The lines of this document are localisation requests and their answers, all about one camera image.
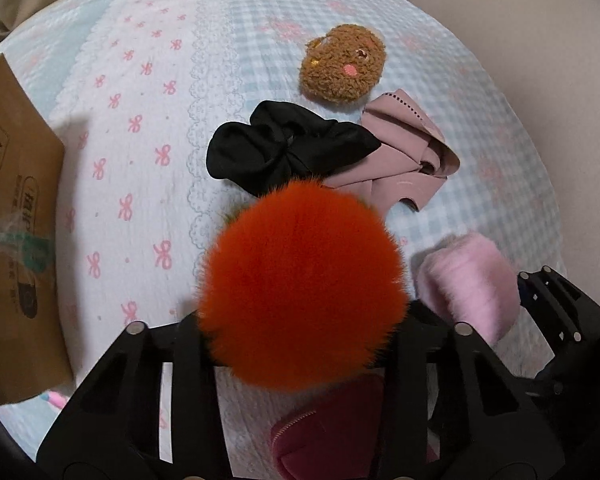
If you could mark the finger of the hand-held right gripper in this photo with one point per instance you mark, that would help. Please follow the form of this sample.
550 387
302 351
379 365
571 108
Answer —
550 310

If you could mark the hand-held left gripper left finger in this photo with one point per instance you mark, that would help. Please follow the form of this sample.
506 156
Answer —
192 355

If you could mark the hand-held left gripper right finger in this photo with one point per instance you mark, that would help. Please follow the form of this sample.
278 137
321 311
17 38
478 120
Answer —
420 340

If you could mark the orange fluffy pompom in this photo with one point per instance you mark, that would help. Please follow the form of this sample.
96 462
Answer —
304 275

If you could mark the pink fluffy plush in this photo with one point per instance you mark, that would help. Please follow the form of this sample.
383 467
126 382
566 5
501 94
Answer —
467 280

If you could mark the maroon zipper pouch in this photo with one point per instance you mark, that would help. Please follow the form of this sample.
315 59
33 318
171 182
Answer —
330 435

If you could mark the dusty pink folded cloth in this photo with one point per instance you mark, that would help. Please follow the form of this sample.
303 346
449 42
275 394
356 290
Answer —
405 152

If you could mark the brown cardboard box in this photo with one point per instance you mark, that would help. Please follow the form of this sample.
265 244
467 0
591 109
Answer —
12 240

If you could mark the bow-print patchwork blanket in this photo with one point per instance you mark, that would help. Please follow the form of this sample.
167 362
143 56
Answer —
180 135

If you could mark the black fabric scrunchie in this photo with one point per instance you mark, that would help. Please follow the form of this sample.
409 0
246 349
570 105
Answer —
280 147

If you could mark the beige cushion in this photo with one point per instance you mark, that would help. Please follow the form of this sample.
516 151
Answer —
530 35

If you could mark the brown plush heart toy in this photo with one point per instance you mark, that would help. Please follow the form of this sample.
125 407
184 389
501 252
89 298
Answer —
343 65

